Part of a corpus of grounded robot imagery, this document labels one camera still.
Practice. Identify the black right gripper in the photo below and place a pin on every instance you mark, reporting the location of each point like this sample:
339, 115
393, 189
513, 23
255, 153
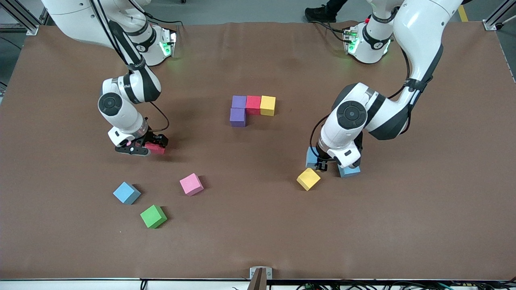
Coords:
151, 138

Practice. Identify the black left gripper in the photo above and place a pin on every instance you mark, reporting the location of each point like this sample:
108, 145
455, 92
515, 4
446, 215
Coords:
322, 163

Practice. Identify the red foam block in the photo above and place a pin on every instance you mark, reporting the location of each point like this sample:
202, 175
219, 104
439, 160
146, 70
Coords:
157, 150
253, 105

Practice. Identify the blue foam block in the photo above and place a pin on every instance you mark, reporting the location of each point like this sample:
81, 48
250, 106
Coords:
349, 172
126, 193
309, 157

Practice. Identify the yellow foam block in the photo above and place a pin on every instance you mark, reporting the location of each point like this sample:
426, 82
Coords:
267, 105
308, 179

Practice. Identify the purple foam block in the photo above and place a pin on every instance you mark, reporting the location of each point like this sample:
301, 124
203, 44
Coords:
238, 117
239, 101

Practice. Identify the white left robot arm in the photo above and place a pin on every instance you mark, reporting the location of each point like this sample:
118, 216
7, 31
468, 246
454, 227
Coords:
419, 36

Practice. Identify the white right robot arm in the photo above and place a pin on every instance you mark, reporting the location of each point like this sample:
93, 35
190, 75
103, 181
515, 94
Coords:
125, 117

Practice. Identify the green foam block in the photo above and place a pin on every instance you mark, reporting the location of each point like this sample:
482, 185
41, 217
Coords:
153, 216

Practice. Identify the brown table mat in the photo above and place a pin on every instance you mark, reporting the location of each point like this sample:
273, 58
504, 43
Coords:
258, 225

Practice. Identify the black shoe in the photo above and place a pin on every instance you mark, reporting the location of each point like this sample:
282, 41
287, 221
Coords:
320, 14

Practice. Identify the dark trouser leg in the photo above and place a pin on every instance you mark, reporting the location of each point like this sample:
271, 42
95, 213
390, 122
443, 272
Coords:
336, 3

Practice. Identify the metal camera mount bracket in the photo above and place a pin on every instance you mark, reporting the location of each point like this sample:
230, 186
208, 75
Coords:
260, 278

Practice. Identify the aluminium frame profile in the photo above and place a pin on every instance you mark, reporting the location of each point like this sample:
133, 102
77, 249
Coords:
491, 25
32, 29

